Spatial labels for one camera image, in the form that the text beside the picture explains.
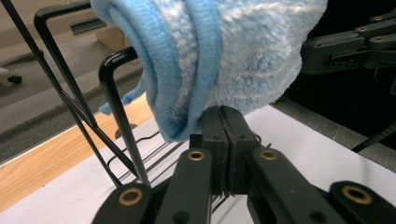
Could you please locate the wooden table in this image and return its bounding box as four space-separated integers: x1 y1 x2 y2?
0 92 158 213

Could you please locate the white table cover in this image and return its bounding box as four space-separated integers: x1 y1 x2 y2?
0 104 396 224

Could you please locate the black wire rack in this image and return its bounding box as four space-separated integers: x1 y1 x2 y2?
0 0 273 217

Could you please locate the office chair base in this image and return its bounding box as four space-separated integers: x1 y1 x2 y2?
0 65 23 86

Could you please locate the blue striped cloth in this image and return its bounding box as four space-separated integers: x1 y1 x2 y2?
90 0 330 144

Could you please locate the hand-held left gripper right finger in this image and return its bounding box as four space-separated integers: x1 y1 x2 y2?
222 106 347 224

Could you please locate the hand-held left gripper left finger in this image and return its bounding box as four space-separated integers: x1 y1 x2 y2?
155 105 230 224

